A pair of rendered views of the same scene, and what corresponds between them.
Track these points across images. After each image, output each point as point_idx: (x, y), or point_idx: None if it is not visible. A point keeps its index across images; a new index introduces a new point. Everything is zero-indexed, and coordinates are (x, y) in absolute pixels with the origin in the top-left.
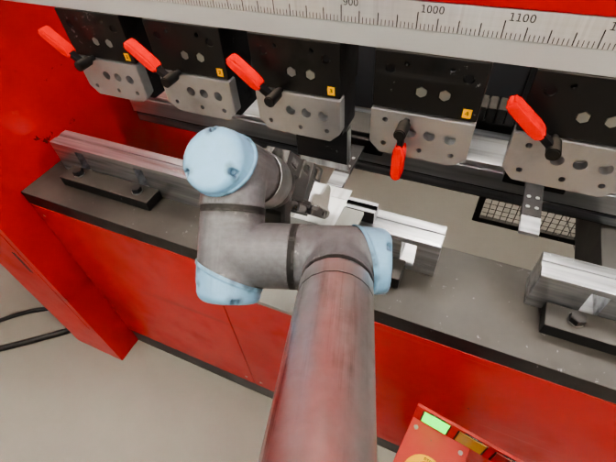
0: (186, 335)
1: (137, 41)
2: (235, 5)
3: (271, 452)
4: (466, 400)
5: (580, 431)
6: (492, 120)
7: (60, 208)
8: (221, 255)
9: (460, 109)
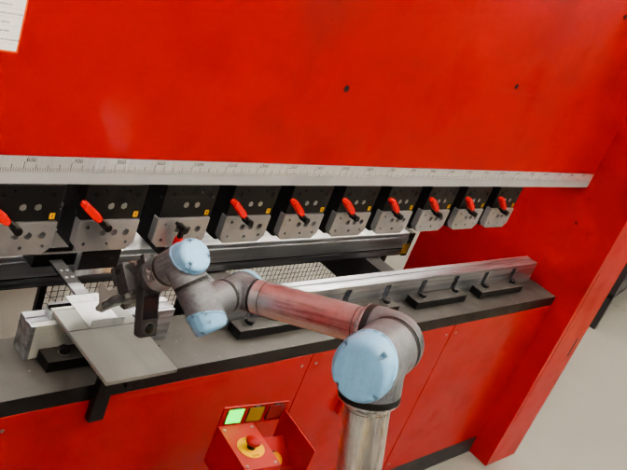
0: None
1: None
2: (87, 170)
3: (331, 309)
4: (205, 428)
5: (267, 399)
6: None
7: None
8: (215, 300)
9: (203, 210)
